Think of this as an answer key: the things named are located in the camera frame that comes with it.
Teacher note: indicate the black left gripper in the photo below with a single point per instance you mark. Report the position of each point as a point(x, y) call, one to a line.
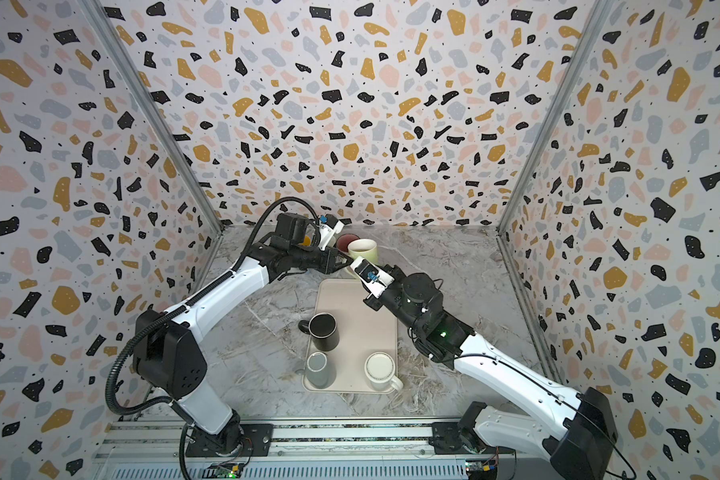
point(330, 260)

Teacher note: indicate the light green mug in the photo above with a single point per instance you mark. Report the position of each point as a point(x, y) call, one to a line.
point(366, 249)

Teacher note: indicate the black mug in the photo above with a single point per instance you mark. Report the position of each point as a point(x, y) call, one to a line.
point(323, 331)

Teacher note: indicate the pink ghost pattern mug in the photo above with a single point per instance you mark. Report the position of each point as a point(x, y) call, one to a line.
point(344, 241)

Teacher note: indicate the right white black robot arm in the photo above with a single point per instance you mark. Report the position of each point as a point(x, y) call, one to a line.
point(575, 431)

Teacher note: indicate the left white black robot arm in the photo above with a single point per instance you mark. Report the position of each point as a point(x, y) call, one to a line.
point(167, 352)

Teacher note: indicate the white mug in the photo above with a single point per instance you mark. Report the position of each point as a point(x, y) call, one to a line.
point(380, 372)

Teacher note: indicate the grey mug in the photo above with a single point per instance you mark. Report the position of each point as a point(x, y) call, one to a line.
point(317, 371)

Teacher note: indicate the beige plastic tray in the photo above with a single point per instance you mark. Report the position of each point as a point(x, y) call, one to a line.
point(362, 331)

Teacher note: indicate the right circuit board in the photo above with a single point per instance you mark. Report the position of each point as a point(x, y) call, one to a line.
point(482, 469)

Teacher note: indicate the left green circuit board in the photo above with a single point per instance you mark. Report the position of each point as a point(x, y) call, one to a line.
point(228, 470)

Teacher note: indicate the left corner aluminium post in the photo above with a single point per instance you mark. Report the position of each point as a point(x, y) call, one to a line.
point(97, 18)

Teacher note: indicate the corner aluminium post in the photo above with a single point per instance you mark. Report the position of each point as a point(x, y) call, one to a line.
point(97, 18)
point(591, 28)

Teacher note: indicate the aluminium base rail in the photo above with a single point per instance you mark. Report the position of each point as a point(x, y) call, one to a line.
point(320, 448)

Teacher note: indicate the right corner aluminium post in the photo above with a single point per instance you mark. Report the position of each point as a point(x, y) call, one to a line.
point(591, 28)

